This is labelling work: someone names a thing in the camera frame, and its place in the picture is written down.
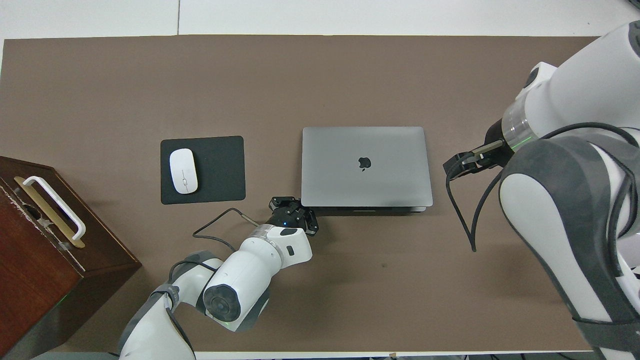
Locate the black mouse pad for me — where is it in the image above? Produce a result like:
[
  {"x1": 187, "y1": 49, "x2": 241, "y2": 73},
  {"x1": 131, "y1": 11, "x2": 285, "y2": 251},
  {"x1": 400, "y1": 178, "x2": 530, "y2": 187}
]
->
[{"x1": 160, "y1": 135, "x2": 246, "y2": 205}]

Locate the dark brown wooden box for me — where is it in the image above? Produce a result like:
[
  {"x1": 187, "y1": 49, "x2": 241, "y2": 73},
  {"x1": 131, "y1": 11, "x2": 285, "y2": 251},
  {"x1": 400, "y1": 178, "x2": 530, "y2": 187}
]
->
[{"x1": 0, "y1": 156, "x2": 143, "y2": 359}]

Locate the grey laptop computer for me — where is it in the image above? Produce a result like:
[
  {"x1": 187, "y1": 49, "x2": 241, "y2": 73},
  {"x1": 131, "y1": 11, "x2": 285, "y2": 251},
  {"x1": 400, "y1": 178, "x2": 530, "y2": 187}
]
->
[{"x1": 300, "y1": 126, "x2": 434, "y2": 214}]

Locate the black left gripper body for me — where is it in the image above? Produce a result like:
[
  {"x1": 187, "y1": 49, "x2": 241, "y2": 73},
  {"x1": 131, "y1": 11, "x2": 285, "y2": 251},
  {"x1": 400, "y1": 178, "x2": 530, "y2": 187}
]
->
[{"x1": 265, "y1": 205, "x2": 308, "y2": 230}]

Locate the brown paper table mat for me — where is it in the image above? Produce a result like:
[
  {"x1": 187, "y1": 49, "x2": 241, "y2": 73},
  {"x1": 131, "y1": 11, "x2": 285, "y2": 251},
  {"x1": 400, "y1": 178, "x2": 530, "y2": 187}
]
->
[{"x1": 0, "y1": 35, "x2": 598, "y2": 353}]

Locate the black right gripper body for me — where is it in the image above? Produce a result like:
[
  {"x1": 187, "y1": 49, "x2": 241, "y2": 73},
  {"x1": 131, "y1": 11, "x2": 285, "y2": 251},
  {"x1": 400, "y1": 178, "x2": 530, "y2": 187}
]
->
[{"x1": 484, "y1": 117, "x2": 512, "y2": 168}]

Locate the white box handle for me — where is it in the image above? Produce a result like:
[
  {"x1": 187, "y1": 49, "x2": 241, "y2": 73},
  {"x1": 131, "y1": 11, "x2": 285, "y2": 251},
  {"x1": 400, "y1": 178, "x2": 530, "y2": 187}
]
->
[{"x1": 22, "y1": 175, "x2": 87, "y2": 242}]

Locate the white computer mouse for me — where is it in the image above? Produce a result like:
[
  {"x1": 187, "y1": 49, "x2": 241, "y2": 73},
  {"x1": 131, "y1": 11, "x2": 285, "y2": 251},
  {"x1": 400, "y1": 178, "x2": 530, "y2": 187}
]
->
[{"x1": 169, "y1": 148, "x2": 199, "y2": 195}]

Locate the gold metal handle plate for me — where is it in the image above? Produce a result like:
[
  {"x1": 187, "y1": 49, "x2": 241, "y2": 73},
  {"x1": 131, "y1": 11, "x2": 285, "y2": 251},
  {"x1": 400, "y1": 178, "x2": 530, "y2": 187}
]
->
[{"x1": 13, "y1": 176, "x2": 86, "y2": 249}]

